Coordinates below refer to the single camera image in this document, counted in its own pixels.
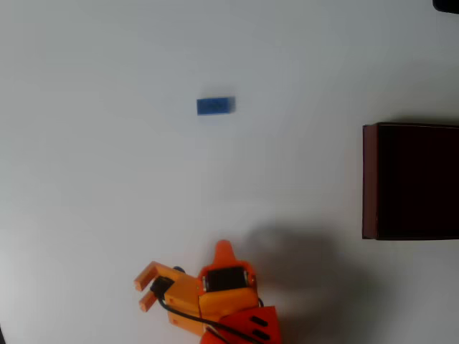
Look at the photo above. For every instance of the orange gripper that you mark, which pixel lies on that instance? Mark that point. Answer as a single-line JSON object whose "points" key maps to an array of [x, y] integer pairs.
{"points": [[226, 300]]}

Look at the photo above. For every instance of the small blue block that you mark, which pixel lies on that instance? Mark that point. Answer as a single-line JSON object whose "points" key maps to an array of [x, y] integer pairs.
{"points": [[216, 106]]}

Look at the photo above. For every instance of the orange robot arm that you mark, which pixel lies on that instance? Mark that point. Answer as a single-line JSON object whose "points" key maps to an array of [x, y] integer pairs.
{"points": [[265, 322]]}

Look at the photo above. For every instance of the dark red box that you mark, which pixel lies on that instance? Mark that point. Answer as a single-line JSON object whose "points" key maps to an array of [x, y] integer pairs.
{"points": [[412, 182]]}

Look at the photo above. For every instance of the black object at edge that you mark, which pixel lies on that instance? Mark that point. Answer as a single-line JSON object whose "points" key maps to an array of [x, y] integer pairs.
{"points": [[447, 5]]}

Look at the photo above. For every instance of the light orange camera mount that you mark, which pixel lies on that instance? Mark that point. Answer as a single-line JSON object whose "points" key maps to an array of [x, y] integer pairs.
{"points": [[183, 290]]}

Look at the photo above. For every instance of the black camera module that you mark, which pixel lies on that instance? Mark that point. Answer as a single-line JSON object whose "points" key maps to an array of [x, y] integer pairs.
{"points": [[161, 286]]}

